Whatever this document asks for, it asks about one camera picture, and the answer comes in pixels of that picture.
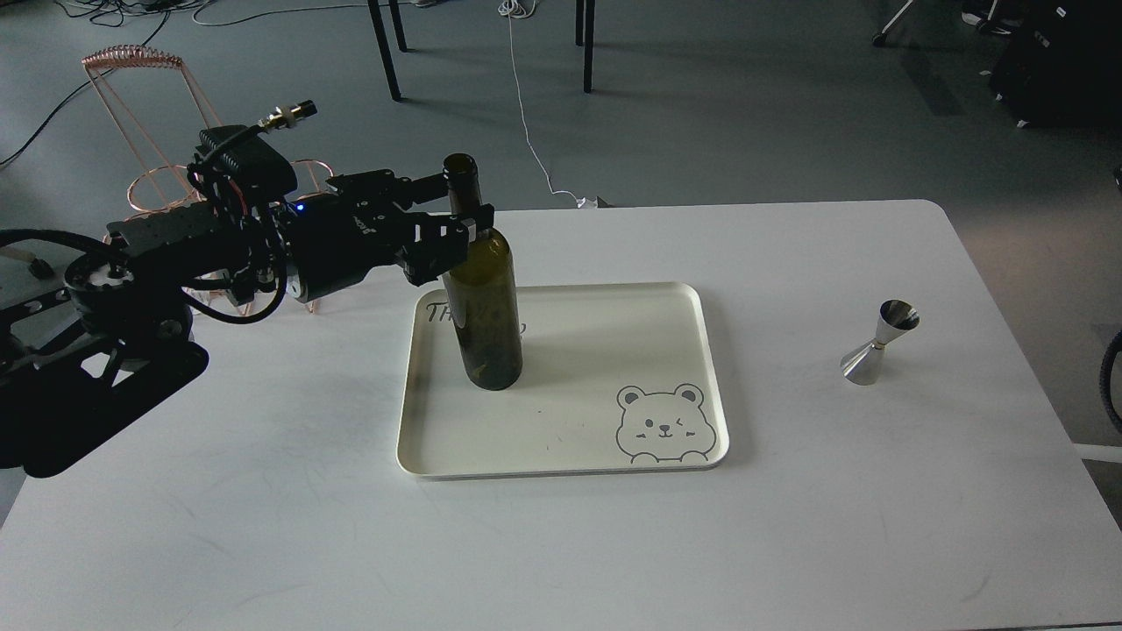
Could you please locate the dark green wine bottle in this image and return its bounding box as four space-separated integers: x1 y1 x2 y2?
444 152 522 391

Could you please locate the black table leg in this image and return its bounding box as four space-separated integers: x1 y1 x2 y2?
574 0 597 95
367 1 408 103

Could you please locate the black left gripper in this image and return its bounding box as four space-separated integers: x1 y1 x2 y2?
281 170 494 303

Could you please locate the black table leg left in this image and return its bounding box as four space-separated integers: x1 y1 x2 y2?
367 1 408 103

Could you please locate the black equipment on floor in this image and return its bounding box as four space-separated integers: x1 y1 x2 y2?
962 1 1121 127

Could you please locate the cream bear serving tray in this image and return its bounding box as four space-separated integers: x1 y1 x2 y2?
397 282 729 479

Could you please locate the copper wire wine rack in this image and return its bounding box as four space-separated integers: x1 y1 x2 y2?
82 45 352 320

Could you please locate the white floor cable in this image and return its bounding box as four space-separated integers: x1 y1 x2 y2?
498 0 599 209

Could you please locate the black table leg right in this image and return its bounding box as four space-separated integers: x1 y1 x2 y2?
574 0 597 95

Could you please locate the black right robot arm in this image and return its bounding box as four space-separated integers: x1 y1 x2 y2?
1097 329 1122 435

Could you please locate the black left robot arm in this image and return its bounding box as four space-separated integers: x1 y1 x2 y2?
1 101 494 477

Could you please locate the stainless steel jigger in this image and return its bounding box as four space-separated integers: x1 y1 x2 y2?
839 299 920 385

